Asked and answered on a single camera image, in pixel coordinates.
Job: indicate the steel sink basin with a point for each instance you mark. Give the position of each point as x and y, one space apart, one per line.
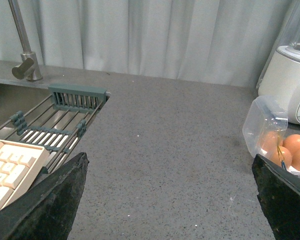
19 98

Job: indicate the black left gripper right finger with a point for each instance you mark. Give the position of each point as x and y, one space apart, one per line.
279 197

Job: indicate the green sink drain rack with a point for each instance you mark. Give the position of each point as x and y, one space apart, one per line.
58 122

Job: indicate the yellow blue rubber band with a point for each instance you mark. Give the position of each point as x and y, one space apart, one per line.
281 158

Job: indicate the steel faucet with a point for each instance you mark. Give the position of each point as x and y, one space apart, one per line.
29 68

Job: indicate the white Joyoung blender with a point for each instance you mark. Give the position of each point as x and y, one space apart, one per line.
281 76

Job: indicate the beige keyboard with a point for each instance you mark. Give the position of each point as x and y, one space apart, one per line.
20 164

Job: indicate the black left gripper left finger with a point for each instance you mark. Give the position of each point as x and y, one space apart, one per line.
47 211

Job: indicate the clear plastic egg box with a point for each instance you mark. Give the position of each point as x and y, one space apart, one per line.
264 115

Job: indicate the grey curtain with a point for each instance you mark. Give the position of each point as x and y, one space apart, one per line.
224 42

